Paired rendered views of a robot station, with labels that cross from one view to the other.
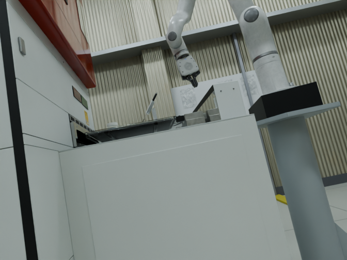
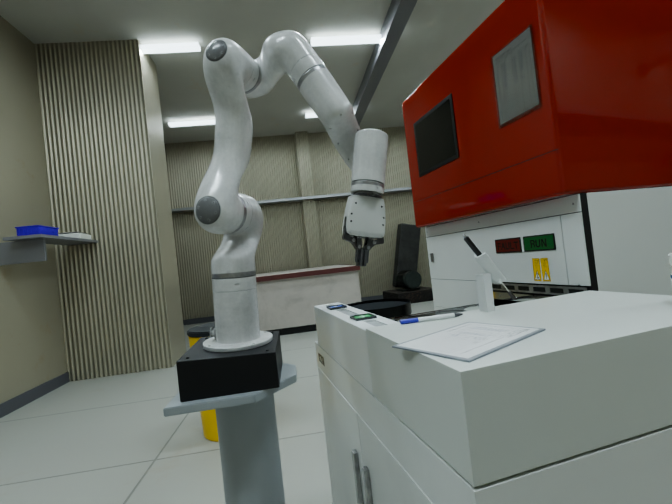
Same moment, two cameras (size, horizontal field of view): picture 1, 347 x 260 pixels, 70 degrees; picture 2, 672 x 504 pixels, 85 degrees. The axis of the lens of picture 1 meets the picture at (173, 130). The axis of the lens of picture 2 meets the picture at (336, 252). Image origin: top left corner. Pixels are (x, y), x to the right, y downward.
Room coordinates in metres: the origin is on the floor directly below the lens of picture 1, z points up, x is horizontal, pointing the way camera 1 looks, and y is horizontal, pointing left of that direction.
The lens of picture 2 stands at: (2.20, -0.36, 1.12)
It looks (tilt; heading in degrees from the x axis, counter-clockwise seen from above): 1 degrees up; 172
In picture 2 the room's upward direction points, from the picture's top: 6 degrees counter-clockwise
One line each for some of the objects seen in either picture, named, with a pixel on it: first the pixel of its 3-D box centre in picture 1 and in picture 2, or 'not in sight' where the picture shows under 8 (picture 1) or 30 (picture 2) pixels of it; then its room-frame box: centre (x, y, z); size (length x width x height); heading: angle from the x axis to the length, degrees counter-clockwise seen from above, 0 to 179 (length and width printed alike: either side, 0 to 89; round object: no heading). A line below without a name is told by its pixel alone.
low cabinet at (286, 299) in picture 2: not in sight; (298, 295); (-4.95, -0.13, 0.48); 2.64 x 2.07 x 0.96; 178
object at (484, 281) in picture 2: (151, 112); (489, 280); (1.42, 0.11, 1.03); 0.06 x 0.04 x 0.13; 97
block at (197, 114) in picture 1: (193, 116); not in sight; (1.05, -0.10, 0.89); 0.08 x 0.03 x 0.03; 97
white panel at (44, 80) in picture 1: (67, 104); (488, 269); (0.94, 0.38, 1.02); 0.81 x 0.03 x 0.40; 7
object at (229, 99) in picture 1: (211, 116); (351, 336); (1.14, -0.18, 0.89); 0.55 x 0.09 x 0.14; 7
